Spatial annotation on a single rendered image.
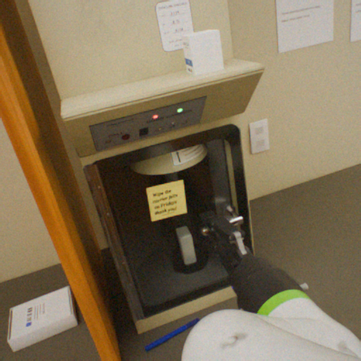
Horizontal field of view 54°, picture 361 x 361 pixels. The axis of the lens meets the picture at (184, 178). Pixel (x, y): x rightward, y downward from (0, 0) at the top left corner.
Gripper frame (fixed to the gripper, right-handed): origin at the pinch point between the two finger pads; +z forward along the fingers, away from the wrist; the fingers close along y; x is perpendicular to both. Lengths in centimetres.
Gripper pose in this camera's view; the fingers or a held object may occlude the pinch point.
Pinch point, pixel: (212, 226)
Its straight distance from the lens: 73.4
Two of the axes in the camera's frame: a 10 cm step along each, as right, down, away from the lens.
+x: -9.3, 2.9, -2.1
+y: -1.7, -8.8, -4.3
